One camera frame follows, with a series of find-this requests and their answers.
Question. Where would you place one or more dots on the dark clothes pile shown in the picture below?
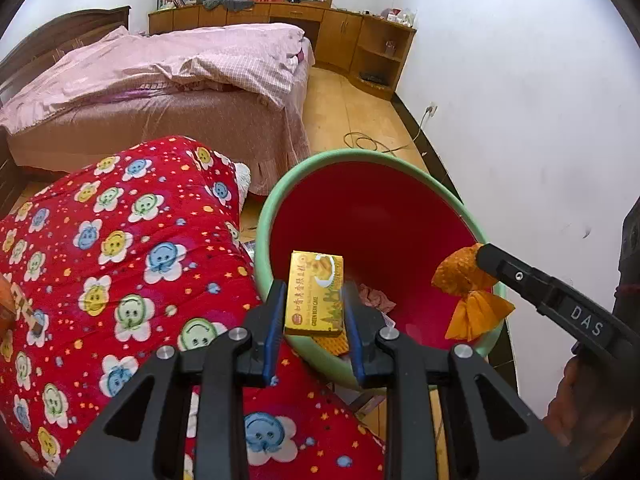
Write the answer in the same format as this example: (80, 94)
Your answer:
(225, 1)

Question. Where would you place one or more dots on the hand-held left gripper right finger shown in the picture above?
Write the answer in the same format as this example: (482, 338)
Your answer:
(351, 345)

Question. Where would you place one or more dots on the clear plastic wrapper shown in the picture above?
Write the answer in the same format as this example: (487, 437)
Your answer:
(249, 247)

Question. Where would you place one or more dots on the white cloth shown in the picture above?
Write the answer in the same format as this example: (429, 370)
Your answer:
(242, 180)

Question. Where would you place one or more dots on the person's right hand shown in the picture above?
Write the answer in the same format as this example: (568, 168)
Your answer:
(585, 400)

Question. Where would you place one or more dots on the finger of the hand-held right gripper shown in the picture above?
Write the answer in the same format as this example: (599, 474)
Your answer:
(540, 292)

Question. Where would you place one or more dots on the red basin with green rim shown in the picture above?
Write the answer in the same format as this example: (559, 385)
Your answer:
(380, 210)

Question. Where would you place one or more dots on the pink crumpled paper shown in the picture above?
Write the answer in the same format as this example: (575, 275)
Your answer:
(375, 299)

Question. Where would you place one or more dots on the glass jar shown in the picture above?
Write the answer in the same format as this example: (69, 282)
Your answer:
(389, 48)

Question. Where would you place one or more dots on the dark wooden nightstand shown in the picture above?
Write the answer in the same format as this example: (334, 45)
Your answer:
(7, 170)

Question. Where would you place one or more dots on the wooden bed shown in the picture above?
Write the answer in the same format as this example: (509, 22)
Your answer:
(200, 130)

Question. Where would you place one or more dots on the red and white packages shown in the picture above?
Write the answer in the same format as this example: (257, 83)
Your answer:
(397, 16)

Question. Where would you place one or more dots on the red flower printed blanket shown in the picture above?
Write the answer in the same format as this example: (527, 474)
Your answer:
(125, 260)

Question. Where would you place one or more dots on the row of books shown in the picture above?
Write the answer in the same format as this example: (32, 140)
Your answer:
(171, 0)

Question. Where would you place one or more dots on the wall socket with plug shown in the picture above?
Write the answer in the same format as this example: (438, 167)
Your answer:
(430, 109)

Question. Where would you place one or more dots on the orange foam net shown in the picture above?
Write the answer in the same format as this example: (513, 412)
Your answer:
(332, 345)

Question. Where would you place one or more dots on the pink duvet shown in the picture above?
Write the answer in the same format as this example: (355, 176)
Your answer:
(175, 60)

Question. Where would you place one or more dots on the orange wrapper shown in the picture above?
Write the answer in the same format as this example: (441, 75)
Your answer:
(465, 285)

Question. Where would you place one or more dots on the long wooden cabinet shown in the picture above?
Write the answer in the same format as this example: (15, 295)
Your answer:
(340, 35)

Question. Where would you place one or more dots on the yellow snack box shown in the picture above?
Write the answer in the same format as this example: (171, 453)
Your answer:
(315, 295)

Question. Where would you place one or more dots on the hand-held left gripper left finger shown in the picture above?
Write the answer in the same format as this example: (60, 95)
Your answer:
(270, 350)

